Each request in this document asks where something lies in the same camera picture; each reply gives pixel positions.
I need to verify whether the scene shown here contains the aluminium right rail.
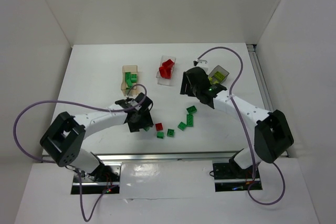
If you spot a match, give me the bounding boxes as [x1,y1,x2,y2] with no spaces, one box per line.
[247,45,293,163]

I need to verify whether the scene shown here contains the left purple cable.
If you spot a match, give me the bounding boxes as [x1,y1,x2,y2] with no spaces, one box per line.
[13,83,148,222]

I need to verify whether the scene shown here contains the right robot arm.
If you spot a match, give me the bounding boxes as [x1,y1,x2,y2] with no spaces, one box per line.
[180,67,294,173]

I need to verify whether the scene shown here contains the aluminium front rail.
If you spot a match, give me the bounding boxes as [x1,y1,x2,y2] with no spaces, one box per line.
[97,151,237,162]

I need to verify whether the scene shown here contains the green lego with holes bottom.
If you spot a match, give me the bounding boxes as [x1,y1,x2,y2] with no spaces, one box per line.
[167,129,175,137]

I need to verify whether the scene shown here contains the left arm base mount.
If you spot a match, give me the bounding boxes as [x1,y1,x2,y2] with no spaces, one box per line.
[70,164,121,195]

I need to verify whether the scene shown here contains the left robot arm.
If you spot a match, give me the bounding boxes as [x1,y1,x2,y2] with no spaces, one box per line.
[40,93,153,182]

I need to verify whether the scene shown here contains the dark smoked plastic container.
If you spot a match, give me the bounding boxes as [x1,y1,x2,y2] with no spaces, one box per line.
[208,65,229,84]

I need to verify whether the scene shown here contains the green lego with holes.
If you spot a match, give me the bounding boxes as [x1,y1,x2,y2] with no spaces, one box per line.
[167,129,175,137]
[186,105,197,114]

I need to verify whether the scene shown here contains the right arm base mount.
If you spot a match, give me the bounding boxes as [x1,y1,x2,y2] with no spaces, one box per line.
[209,163,263,192]

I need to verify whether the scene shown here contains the clear plastic container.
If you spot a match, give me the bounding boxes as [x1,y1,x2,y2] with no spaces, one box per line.
[156,56,176,86]

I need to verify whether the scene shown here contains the green long lego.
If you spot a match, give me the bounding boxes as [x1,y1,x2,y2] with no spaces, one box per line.
[125,72,133,90]
[186,114,194,127]

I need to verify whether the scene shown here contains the aluminium rail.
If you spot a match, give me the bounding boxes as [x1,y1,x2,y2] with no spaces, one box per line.
[97,151,237,162]
[247,45,293,163]

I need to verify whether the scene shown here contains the green small lego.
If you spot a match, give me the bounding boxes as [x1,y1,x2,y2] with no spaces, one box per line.
[131,73,138,83]
[156,131,164,139]
[177,122,187,131]

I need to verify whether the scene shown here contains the red small lego brick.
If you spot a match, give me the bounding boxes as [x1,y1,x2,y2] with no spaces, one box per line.
[155,123,163,131]

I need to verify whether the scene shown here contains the green small lego bottom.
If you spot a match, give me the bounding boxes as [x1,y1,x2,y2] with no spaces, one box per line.
[156,131,164,139]

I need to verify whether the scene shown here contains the green lego with holes right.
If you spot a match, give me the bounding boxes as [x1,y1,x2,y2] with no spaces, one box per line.
[186,105,197,114]

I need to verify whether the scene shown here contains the wooden box container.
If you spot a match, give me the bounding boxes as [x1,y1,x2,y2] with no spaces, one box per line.
[121,65,139,96]

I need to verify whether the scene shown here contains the yellow-green long lego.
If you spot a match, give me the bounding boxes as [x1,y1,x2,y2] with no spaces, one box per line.
[214,71,226,82]

